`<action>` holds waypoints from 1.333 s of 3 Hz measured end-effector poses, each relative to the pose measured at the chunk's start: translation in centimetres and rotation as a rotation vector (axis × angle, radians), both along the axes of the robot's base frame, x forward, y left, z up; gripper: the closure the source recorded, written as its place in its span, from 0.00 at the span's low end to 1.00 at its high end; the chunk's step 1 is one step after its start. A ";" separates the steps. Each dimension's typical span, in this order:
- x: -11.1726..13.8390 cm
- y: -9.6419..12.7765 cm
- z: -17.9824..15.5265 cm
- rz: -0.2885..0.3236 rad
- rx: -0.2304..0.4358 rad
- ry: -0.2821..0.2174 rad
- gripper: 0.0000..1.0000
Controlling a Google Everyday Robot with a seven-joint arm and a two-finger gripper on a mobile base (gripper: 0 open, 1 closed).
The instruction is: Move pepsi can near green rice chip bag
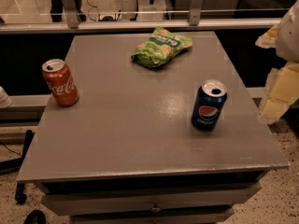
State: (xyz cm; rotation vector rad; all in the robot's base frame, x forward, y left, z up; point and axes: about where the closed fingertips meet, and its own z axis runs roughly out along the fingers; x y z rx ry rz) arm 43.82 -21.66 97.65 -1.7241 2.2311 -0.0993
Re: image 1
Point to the grey cabinet lower drawer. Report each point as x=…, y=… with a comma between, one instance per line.
x=192, y=215

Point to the grey cabinet top drawer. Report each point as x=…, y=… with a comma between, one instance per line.
x=130, y=201

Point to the green rice chip bag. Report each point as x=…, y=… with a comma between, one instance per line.
x=161, y=47

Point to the person legs in background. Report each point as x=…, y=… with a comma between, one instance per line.
x=57, y=10

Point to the grey cabinet drawer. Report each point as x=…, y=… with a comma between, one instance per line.
x=130, y=201
x=192, y=215

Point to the white cup at left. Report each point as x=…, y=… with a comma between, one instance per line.
x=5, y=100

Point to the red coca-cola can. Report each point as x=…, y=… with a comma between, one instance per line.
x=59, y=79

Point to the blue pepsi can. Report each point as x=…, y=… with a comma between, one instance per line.
x=209, y=102

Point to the black shoe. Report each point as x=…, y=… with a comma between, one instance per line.
x=35, y=217

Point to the metal railing frame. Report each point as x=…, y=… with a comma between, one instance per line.
x=33, y=16

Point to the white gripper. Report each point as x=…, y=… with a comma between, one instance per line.
x=289, y=36

